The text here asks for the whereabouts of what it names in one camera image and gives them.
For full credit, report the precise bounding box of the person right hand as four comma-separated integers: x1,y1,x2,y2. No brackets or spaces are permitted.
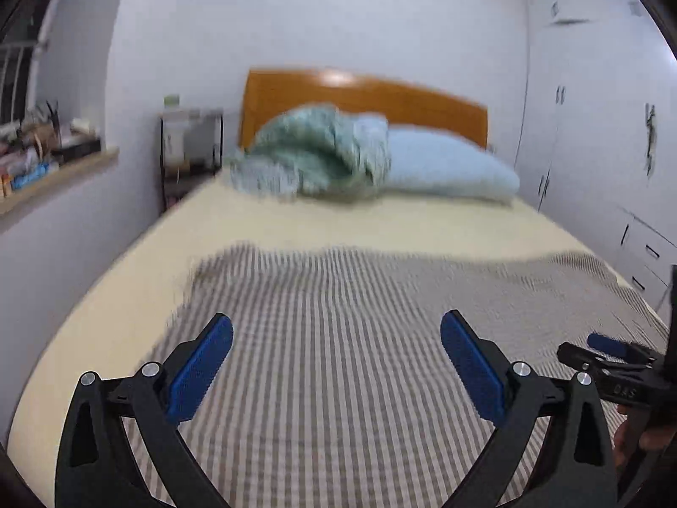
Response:
613,403,676,469

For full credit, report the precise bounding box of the yellow mattress sheet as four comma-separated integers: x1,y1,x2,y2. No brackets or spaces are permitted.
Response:
8,178,667,507

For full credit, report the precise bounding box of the checkered lace bedspread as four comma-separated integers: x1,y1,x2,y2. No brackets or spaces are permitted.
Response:
149,246,667,507

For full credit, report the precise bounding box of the white wardrobe with drawers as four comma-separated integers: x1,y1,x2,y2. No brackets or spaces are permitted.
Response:
516,0,676,311

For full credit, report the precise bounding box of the light blue pillow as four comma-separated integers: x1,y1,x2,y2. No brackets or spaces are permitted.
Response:
384,125,520,203

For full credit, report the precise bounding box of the black metal nightstand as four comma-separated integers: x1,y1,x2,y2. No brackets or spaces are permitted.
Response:
158,108,224,211

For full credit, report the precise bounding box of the green teal folded blanket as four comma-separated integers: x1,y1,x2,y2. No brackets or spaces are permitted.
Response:
229,103,391,199

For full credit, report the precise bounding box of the clutter of books on shelf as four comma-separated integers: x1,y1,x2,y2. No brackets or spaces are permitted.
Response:
1,101,102,199

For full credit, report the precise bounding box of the wooden wall shelf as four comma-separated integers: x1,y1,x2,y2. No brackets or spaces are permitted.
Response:
1,147,119,217

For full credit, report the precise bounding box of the orange wooden bed frame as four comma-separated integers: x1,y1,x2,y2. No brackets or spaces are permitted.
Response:
237,69,489,149

